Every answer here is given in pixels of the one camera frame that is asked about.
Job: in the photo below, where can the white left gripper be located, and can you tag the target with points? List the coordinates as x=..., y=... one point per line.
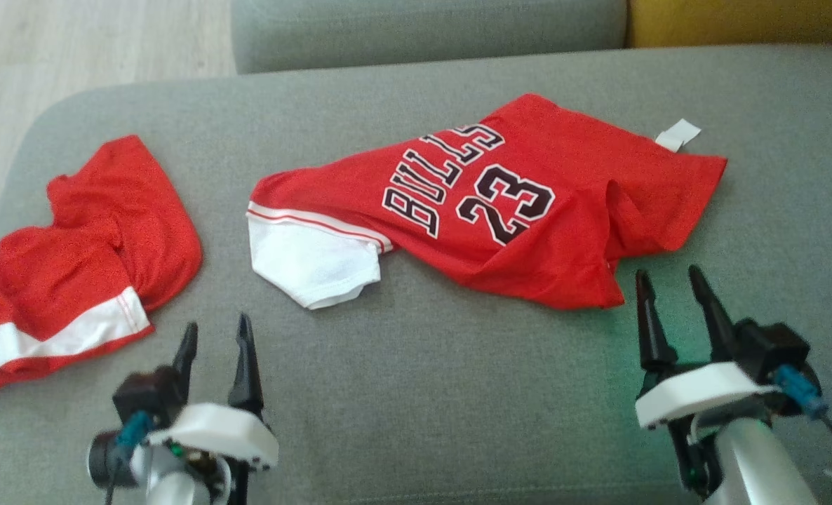
x=219, y=431

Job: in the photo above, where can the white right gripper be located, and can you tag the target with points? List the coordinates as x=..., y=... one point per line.
x=696, y=393

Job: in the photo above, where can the red Bulls 23 jersey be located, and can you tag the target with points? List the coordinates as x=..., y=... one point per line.
x=528, y=217

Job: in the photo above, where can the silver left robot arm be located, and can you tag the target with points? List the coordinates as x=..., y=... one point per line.
x=170, y=484

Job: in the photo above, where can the red shorts with white band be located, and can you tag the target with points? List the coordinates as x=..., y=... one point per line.
x=72, y=280

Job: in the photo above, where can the grey fabric sofa seat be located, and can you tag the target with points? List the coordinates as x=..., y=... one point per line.
x=423, y=393

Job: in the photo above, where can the large yellow sofa cushion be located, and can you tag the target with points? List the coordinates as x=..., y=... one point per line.
x=746, y=21

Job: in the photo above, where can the grey sofa cushion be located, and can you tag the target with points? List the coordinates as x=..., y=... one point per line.
x=423, y=31

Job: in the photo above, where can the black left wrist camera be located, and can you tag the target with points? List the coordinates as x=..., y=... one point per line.
x=146, y=400

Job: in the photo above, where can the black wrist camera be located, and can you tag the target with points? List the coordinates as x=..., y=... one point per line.
x=146, y=400
x=774, y=351

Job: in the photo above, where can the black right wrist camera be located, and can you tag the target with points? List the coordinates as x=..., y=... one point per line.
x=774, y=351

